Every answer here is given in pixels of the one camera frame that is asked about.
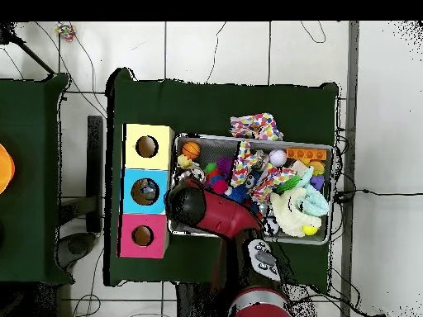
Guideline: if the clear wire mesh bin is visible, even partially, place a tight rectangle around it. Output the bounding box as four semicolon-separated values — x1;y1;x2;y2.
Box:
168;134;335;247

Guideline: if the purple spiky ball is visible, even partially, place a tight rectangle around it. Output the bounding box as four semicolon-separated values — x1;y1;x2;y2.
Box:
216;156;235;177

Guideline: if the small orange basketball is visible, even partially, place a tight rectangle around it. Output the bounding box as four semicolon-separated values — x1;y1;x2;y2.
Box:
182;141;202;160

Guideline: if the small white baseball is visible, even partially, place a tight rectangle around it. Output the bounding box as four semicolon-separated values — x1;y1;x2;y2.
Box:
269;149;288;168

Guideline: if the wooden box with three holes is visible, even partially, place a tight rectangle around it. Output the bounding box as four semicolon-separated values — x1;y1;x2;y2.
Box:
118;123;176;260

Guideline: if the green cloth side table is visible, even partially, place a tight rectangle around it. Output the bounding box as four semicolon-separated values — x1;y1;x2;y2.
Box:
0;72;73;285

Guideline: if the white knitted cloth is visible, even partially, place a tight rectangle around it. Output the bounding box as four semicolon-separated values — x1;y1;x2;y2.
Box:
270;187;325;239

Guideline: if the polka dot cloth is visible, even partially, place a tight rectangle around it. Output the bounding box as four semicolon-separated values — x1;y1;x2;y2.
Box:
229;111;285;142
231;140;254;189
250;166;299;203

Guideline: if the small colourful floor toy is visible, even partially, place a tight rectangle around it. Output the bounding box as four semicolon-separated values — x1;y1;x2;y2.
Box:
55;22;77;42

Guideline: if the orange round object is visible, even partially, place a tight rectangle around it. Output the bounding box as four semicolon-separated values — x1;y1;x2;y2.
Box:
0;144;16;195

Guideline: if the orange toy building block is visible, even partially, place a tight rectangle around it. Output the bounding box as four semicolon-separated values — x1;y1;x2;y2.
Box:
287;147;329;162

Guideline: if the small yellow duck toy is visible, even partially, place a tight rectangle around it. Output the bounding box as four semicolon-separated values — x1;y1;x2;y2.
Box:
176;154;195;171

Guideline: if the clear plastic bottle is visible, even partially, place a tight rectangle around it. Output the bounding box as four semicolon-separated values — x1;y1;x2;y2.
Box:
137;184;159;201

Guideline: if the mint green knitted cloth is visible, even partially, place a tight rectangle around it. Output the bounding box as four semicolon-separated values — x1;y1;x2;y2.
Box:
300;184;331;219

